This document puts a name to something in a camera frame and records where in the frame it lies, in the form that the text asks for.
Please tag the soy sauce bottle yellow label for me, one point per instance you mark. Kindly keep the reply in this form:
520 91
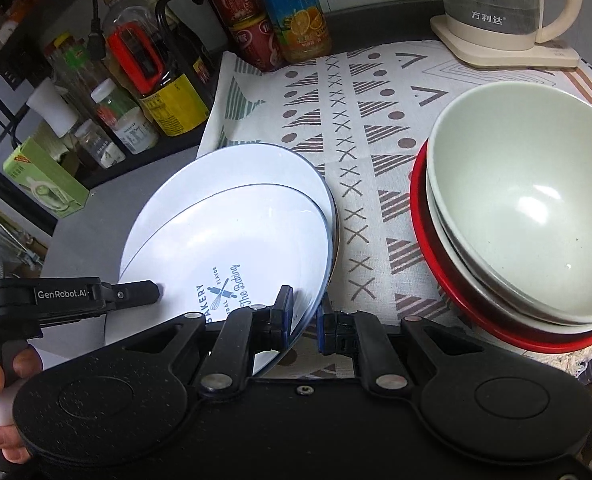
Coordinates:
137 45

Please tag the white plate bakery print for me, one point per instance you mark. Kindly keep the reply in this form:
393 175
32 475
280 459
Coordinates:
234 249

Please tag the black metal shelf rack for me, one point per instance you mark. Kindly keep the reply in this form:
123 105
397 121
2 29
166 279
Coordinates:
36 85

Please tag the white plate sweet print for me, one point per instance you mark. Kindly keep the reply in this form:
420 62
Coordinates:
226 168

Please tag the white jar blue label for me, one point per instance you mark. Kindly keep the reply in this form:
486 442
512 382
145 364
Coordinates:
126 119

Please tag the white cap oil bottle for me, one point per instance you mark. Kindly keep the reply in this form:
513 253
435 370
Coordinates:
48 103

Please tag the green cardboard box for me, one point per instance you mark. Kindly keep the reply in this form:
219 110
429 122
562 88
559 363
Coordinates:
45 180

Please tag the green cap sauce bottle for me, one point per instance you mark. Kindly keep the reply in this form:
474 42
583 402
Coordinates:
75 72

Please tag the person left hand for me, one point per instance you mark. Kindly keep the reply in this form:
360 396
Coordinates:
26 364

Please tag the green bowl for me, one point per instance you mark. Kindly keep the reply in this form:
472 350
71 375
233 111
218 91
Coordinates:
510 167
493 299

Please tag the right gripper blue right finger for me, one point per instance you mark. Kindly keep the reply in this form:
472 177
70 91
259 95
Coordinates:
362 338

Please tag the cream kettle base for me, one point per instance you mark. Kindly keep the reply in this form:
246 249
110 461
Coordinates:
483 49

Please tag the small clear spice jar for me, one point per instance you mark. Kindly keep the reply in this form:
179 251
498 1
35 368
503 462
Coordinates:
98 145

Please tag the red can lower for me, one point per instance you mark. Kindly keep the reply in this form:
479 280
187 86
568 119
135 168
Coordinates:
258 43

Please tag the orange juice bottle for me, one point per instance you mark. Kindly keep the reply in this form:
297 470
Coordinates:
300 27

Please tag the red black bowl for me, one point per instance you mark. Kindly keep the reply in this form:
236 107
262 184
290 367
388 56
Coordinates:
469 302

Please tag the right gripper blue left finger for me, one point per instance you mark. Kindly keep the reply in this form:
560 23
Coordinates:
246 332

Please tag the patterned table cloth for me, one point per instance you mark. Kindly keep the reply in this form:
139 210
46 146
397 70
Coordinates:
360 118

